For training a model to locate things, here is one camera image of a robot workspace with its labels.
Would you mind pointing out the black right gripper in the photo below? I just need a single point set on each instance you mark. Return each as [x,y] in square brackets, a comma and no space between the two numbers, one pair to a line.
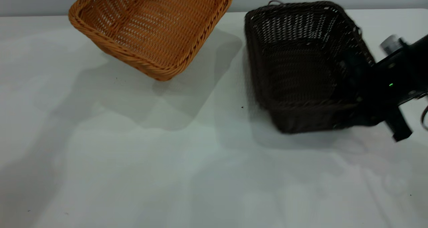
[396,77]

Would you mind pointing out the light brown wicker basket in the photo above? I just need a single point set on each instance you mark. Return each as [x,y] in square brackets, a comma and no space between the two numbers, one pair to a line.
[157,24]

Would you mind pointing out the dark brown wicker basket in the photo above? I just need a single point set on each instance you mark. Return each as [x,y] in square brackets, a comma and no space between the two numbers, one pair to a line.
[297,74]

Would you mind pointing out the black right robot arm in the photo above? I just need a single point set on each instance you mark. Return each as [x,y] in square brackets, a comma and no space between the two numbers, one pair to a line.
[424,64]

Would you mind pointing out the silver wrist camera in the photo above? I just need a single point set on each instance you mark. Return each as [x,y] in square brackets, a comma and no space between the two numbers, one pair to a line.
[392,44]

